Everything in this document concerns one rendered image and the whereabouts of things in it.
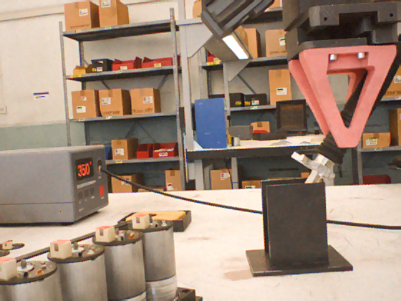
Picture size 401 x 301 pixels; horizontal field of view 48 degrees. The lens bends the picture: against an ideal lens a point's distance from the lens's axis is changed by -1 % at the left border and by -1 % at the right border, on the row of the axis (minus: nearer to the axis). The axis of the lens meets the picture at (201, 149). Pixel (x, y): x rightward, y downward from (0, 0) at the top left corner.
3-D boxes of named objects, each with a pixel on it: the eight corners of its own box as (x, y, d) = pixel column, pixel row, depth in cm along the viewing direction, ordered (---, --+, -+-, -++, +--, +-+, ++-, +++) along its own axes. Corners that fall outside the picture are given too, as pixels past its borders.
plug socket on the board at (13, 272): (23, 274, 17) (21, 256, 17) (4, 281, 16) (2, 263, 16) (10, 271, 18) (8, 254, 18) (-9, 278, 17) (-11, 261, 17)
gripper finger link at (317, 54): (310, 152, 33) (302, 21, 32) (291, 147, 40) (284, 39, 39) (403, 145, 33) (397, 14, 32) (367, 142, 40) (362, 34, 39)
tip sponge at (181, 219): (192, 221, 55) (191, 208, 55) (183, 231, 49) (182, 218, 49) (132, 223, 56) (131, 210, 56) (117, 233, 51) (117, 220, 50)
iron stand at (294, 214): (322, 318, 34) (392, 208, 33) (223, 259, 33) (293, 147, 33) (304, 289, 40) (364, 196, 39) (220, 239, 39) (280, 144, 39)
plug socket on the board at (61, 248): (76, 254, 20) (75, 239, 20) (61, 259, 19) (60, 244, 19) (64, 252, 20) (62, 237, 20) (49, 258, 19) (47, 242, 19)
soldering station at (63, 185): (111, 209, 67) (106, 144, 66) (76, 227, 55) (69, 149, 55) (18, 211, 69) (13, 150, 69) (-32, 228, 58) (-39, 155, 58)
